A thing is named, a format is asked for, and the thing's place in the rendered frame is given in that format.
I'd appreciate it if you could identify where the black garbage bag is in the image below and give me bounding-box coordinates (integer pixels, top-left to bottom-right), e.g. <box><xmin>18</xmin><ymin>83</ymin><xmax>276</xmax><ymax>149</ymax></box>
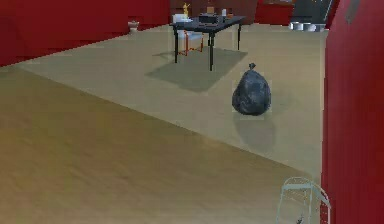
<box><xmin>231</xmin><ymin>62</ymin><xmax>272</xmax><ymax>117</ymax></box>

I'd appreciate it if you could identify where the white chair with orange legs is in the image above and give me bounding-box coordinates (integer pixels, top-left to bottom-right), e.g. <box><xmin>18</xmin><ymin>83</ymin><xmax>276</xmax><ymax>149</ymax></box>
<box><xmin>172</xmin><ymin>13</ymin><xmax>205</xmax><ymax>57</ymax></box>

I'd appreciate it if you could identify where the black table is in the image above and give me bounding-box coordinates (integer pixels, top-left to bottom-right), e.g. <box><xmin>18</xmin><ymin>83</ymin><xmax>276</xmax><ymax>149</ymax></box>
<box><xmin>169</xmin><ymin>15</ymin><xmax>247</xmax><ymax>72</ymax></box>

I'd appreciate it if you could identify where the black box on table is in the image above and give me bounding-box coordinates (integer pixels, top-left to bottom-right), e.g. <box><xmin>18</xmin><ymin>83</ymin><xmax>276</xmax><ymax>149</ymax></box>
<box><xmin>198</xmin><ymin>12</ymin><xmax>224</xmax><ymax>25</ymax></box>

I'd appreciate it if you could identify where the yellow statuette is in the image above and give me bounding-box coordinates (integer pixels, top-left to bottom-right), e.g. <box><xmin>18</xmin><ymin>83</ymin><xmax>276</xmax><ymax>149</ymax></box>
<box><xmin>182</xmin><ymin>2</ymin><xmax>192</xmax><ymax>20</ymax></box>

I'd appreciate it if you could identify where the dark red cabinet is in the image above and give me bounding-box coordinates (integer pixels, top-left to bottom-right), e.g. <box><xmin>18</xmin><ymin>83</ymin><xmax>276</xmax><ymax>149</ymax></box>
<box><xmin>255</xmin><ymin>2</ymin><xmax>295</xmax><ymax>26</ymax></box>

